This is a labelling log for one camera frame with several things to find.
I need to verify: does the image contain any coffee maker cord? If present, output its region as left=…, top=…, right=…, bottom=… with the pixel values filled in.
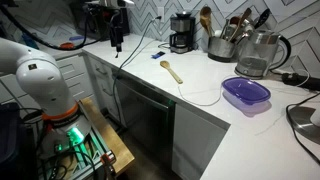
left=157, top=41, right=172, bottom=51

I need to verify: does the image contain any wooden board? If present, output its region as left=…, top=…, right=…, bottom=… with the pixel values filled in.
left=79, top=96, right=136, bottom=176

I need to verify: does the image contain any glass electric kettle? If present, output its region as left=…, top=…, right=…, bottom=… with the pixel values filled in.
left=234, top=29, right=293, bottom=80

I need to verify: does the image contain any black steel coffee maker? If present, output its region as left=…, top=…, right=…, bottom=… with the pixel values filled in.
left=169, top=10, right=197, bottom=55

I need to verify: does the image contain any robot mount with green light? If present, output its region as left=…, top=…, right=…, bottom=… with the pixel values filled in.
left=38, top=114, right=93, bottom=158

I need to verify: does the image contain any steel utensil crock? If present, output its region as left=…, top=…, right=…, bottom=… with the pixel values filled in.
left=207, top=35, right=238, bottom=63

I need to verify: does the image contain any metal kitchen utensil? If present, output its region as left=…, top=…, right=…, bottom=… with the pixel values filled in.
left=221, top=19, right=236, bottom=42

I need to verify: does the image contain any wooden spatula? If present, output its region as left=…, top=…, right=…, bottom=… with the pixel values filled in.
left=229, top=7, right=253, bottom=43

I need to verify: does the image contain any thin white cable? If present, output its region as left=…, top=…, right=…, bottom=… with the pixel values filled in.
left=176, top=74, right=241, bottom=108

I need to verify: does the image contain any small orange object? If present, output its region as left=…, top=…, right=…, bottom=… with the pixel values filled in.
left=59, top=41, right=76, bottom=51

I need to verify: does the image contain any black spatula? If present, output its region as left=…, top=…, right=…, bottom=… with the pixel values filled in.
left=253, top=8, right=272, bottom=30

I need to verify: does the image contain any small blue packet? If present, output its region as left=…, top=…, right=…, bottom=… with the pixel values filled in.
left=150, top=50, right=167, bottom=60

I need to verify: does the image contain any white wall outlet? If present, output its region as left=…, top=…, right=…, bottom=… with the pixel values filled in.
left=156, top=6, right=165, bottom=22

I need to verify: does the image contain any box with blue lid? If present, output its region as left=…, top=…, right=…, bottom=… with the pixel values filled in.
left=68, top=34, right=85, bottom=43

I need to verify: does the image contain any grey cabinet door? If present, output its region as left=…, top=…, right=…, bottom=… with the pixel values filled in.
left=171, top=103, right=232, bottom=180

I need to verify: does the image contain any purple plastic food container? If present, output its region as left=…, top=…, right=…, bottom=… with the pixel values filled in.
left=221, top=76, right=273, bottom=118

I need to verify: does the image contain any dark storage bin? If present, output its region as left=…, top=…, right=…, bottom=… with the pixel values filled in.
left=0, top=101, right=27, bottom=180

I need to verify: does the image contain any black appliance cable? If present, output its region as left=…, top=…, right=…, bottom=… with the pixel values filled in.
left=285, top=92, right=320, bottom=166

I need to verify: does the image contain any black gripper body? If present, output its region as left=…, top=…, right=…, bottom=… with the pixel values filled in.
left=109, top=25, right=125, bottom=48

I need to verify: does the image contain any dark power cord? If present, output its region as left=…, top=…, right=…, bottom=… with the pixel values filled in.
left=111, top=15, right=163, bottom=126

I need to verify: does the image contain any metal robot cart frame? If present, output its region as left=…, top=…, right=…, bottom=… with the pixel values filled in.
left=36, top=129, right=118, bottom=180

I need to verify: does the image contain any black robot cable harness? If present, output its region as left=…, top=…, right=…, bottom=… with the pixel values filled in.
left=0, top=4, right=112, bottom=52

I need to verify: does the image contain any large wooden spoon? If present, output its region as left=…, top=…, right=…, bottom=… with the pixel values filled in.
left=199, top=5, right=215, bottom=38

